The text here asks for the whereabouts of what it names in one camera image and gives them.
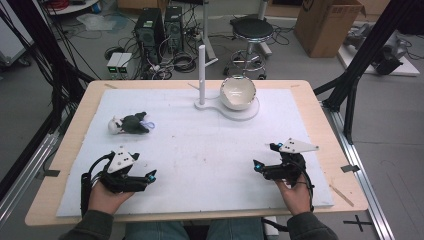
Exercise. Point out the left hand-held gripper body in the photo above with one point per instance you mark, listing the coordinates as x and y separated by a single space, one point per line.
116 163

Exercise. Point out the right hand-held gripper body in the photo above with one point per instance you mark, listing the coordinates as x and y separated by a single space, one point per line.
291 166

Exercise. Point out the person's right hand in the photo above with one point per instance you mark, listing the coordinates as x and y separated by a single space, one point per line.
296 198

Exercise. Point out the person's left hand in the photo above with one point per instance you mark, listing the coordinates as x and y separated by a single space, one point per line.
105 200

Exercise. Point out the white table cloth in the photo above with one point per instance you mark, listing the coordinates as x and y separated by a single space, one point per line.
200 160

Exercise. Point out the grey tape piece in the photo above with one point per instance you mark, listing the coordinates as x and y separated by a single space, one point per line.
48 173
350 168

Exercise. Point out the white eggshell-shaped bowl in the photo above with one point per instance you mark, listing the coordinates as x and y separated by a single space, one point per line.
237 95

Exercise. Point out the wooden table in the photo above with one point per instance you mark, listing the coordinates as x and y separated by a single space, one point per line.
333 116

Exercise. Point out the person's legs in jeans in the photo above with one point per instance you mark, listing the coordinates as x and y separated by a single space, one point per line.
200 230

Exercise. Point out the white power supply box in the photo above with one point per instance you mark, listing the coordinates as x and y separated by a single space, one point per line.
114 64
124 65

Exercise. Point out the black round stool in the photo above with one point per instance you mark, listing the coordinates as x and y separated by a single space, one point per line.
252 28

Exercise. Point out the large black computer tower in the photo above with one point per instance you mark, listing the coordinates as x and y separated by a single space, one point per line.
149 33

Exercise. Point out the white desk leg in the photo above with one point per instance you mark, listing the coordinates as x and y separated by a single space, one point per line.
208 36

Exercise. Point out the cardboard box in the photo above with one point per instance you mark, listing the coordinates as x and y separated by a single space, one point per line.
325 26

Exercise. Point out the slim black computer tower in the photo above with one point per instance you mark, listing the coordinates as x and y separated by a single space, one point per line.
174 28

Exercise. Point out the white board with machine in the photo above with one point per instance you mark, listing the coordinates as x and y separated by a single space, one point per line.
383 56

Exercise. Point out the aluminium rail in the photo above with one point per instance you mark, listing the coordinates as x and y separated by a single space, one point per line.
23 176
363 173

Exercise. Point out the white stand with post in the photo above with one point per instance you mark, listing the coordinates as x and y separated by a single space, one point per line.
202 76

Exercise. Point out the black frame strut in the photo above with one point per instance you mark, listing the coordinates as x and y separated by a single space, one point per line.
36 43
363 56

